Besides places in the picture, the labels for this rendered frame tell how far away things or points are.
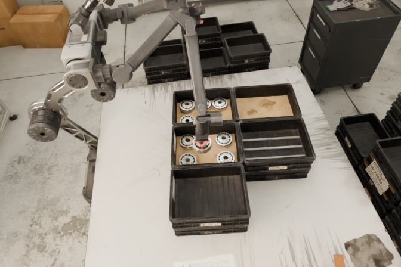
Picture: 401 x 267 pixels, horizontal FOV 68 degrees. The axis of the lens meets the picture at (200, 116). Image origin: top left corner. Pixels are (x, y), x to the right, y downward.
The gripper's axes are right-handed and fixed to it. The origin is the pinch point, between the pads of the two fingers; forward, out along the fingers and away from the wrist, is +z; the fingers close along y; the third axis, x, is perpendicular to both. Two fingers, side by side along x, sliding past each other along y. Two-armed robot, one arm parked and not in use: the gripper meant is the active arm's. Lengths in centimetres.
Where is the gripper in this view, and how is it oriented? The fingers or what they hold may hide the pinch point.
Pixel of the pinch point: (201, 141)
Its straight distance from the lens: 159.9
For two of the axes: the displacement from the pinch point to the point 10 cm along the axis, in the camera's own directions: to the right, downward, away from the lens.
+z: 0.0, 6.4, 7.7
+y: -0.1, -7.7, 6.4
